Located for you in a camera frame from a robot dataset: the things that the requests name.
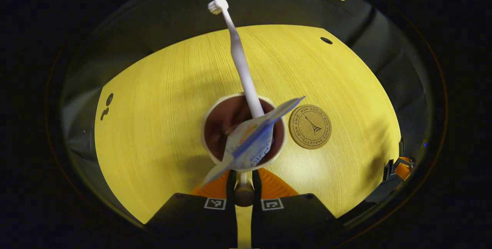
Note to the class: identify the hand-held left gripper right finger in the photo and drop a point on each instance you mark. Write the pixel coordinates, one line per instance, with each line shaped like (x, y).
(256, 222)

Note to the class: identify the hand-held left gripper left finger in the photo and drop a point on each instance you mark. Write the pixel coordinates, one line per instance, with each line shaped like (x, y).
(230, 222)

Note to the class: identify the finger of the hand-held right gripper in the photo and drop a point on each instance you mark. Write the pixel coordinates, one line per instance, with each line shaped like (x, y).
(403, 168)

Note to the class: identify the white toothpaste tube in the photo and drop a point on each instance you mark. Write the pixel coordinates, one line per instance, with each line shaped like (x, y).
(251, 141)

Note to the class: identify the beige cup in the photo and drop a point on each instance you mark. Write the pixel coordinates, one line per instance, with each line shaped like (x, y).
(219, 126)

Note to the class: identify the round cork coaster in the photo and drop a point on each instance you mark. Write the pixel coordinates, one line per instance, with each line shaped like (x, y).
(310, 126)

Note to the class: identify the white toothbrush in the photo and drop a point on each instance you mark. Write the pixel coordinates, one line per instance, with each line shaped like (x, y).
(240, 60)

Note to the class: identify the wooden desktop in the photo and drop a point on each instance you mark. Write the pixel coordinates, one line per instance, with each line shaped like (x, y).
(153, 126)

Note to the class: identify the black backdrop cloth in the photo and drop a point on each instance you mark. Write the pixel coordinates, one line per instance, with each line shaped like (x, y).
(153, 30)

